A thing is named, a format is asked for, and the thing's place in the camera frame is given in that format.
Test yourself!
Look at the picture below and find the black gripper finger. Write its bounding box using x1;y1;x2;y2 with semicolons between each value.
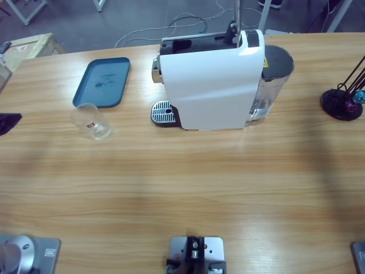
0;113;23;137

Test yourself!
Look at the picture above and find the clear glass cup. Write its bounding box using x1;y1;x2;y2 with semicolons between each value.
70;103;113;141

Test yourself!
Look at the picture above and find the silver coffee machine lever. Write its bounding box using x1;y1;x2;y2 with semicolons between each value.
224;0;243;48

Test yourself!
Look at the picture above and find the white capsule coffee machine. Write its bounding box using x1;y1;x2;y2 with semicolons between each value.
151;29;294;132

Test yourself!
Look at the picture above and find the wooden crate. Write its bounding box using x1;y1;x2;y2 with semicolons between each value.
0;33;65;95

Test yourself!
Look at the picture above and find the blue plastic tray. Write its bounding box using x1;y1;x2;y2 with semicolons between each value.
72;57;131;109

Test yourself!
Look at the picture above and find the white table leg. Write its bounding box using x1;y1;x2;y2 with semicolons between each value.
258;0;271;37
92;0;111;13

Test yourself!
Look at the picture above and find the metal grid drip tray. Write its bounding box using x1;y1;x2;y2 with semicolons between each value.
150;99;181;128

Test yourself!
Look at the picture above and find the clear water tank black lid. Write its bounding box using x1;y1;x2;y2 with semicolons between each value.
246;45;294;126

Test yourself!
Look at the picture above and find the grey floor box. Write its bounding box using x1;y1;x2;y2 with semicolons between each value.
263;28;296;37

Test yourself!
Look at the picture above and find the dark sneaker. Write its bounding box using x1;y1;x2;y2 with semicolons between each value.
258;0;285;9

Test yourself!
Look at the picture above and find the black capsule holder with rods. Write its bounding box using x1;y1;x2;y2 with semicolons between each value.
319;55;365;122

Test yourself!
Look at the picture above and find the white table frame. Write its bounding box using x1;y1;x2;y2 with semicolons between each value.
0;0;48;26
326;0;354;34

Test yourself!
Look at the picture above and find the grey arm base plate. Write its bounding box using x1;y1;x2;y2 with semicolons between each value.
0;234;62;274
350;241;365;274

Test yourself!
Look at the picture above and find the white floor cable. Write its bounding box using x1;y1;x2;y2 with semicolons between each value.
113;0;263;49

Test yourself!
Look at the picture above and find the black floor cable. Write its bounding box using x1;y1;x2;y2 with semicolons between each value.
168;15;209;34

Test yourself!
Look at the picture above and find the grey mount plate dark post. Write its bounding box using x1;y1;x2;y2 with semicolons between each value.
166;236;228;274

